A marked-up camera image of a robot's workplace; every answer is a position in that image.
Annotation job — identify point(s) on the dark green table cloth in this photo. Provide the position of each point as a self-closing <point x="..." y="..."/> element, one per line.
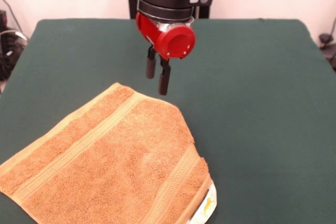
<point x="262" y="103"/>

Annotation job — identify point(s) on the orange terry towel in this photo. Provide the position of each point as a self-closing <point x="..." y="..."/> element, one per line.
<point x="105" y="161"/>

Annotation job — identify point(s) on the small black adapter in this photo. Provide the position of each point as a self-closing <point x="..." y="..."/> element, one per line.
<point x="325" y="39"/>

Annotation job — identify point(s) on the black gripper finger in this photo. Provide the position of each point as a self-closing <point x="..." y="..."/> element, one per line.
<point x="151" y="66"/>
<point x="164" y="82"/>

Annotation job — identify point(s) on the black device with red light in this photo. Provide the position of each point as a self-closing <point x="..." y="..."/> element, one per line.
<point x="2" y="19"/>

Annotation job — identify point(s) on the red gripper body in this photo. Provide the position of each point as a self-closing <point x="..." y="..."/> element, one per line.
<point x="176" y="43"/>

